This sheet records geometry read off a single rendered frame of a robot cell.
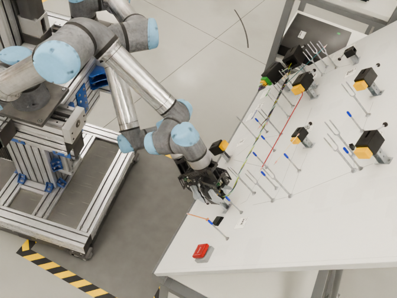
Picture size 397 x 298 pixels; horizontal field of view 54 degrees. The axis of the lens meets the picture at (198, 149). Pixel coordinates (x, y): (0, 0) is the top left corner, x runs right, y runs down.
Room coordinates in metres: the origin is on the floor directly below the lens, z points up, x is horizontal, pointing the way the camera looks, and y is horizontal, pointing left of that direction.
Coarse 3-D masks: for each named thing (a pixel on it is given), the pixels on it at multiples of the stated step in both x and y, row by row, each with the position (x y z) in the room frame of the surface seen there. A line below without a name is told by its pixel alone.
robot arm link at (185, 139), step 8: (176, 128) 0.77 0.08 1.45; (184, 128) 0.77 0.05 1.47; (192, 128) 0.77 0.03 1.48; (176, 136) 0.74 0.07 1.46; (184, 136) 0.74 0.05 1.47; (192, 136) 0.75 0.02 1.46; (176, 144) 0.74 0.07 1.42; (184, 144) 0.73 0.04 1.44; (192, 144) 0.73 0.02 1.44; (200, 144) 0.75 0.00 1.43; (176, 152) 0.73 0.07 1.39; (184, 152) 0.73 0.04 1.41; (192, 152) 0.73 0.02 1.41; (200, 152) 0.74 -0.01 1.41; (192, 160) 0.72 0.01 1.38
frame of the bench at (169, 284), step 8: (320, 272) 0.70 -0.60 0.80; (168, 280) 0.55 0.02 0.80; (320, 280) 0.66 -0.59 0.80; (160, 288) 0.53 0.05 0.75; (168, 288) 0.52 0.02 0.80; (176, 288) 0.53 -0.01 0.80; (184, 288) 0.53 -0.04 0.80; (320, 288) 0.63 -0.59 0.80; (160, 296) 0.53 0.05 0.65; (184, 296) 0.50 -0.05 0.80; (192, 296) 0.51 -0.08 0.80; (200, 296) 0.51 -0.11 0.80; (312, 296) 0.59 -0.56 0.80; (320, 296) 0.59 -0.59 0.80
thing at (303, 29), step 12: (300, 24) 1.98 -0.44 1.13; (312, 24) 2.00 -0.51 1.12; (324, 24) 2.02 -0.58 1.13; (288, 36) 1.85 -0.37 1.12; (300, 36) 1.87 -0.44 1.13; (312, 36) 1.89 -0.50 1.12; (324, 36) 1.91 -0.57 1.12; (336, 36) 1.93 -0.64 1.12; (348, 36) 1.95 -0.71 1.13; (288, 48) 1.74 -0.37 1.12; (312, 48) 1.77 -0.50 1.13; (336, 48) 1.81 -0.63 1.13
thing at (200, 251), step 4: (200, 244) 0.58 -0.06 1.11; (204, 244) 0.57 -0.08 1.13; (208, 244) 0.57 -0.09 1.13; (196, 248) 0.57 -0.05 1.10; (200, 248) 0.56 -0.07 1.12; (204, 248) 0.56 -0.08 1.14; (196, 252) 0.55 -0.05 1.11; (200, 252) 0.54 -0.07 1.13; (204, 252) 0.54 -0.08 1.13; (192, 256) 0.54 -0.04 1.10; (196, 256) 0.53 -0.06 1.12; (200, 256) 0.53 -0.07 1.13
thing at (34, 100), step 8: (32, 88) 1.02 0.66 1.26; (40, 88) 1.05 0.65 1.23; (24, 96) 0.99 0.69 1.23; (32, 96) 1.01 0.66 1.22; (40, 96) 1.03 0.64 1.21; (48, 96) 1.06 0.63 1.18; (16, 104) 0.98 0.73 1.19; (24, 104) 0.98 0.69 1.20; (32, 104) 1.00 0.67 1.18; (40, 104) 1.01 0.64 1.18
